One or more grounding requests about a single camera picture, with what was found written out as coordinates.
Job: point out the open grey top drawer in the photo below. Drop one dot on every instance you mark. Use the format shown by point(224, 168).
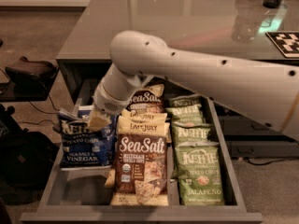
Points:
point(78, 196)

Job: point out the rear green Kettle chip bag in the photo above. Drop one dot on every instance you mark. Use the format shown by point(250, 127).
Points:
point(184, 100)

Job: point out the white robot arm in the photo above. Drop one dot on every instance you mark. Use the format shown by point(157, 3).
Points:
point(267, 93)

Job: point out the green kettle chip bag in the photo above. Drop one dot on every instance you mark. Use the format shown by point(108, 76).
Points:
point(186, 115)
point(184, 100)
point(193, 134)

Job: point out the brown sea salt bag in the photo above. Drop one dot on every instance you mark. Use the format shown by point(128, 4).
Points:
point(141, 170)
point(149, 99)

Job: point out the late july chip bag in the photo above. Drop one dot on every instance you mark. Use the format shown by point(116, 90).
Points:
point(127, 127)
point(144, 117)

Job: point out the blue kettle chip bag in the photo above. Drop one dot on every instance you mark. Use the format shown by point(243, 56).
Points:
point(83, 147)
point(89, 112)

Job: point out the front brown Sea Salt bag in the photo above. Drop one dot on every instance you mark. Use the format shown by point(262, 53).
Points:
point(141, 170)

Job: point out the closed lower cabinet drawers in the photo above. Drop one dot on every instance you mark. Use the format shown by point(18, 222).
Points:
point(249, 139)

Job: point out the grey counter cabinet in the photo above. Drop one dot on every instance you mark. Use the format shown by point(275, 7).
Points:
point(235, 28)

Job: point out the front green Jalapeno chip bag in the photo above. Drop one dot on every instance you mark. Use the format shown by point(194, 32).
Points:
point(199, 173)

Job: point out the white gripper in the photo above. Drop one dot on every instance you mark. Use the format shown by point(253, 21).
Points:
point(106, 104)

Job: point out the black white fiducial marker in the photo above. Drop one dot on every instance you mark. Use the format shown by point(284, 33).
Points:
point(287, 42)

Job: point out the black backpack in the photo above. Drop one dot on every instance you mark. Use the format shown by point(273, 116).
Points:
point(26, 159)

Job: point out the rear brown Sea Salt bag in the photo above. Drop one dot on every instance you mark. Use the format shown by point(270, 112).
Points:
point(149, 99)

